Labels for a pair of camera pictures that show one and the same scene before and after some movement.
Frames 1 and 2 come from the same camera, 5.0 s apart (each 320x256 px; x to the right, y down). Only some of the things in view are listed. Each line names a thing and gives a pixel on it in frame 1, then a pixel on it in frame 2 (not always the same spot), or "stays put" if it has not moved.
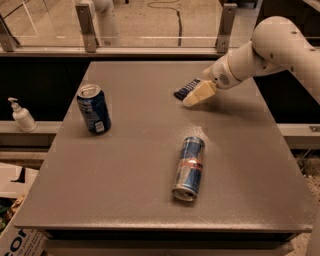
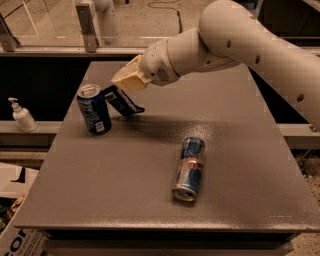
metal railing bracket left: x=87 y=28 stays put
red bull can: x=189 y=172 stays put
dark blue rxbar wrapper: x=180 y=93 -> x=116 y=97
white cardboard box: x=14 y=240 stays put
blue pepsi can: x=94 y=109 stays put
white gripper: x=218 y=76 -> x=155 y=64
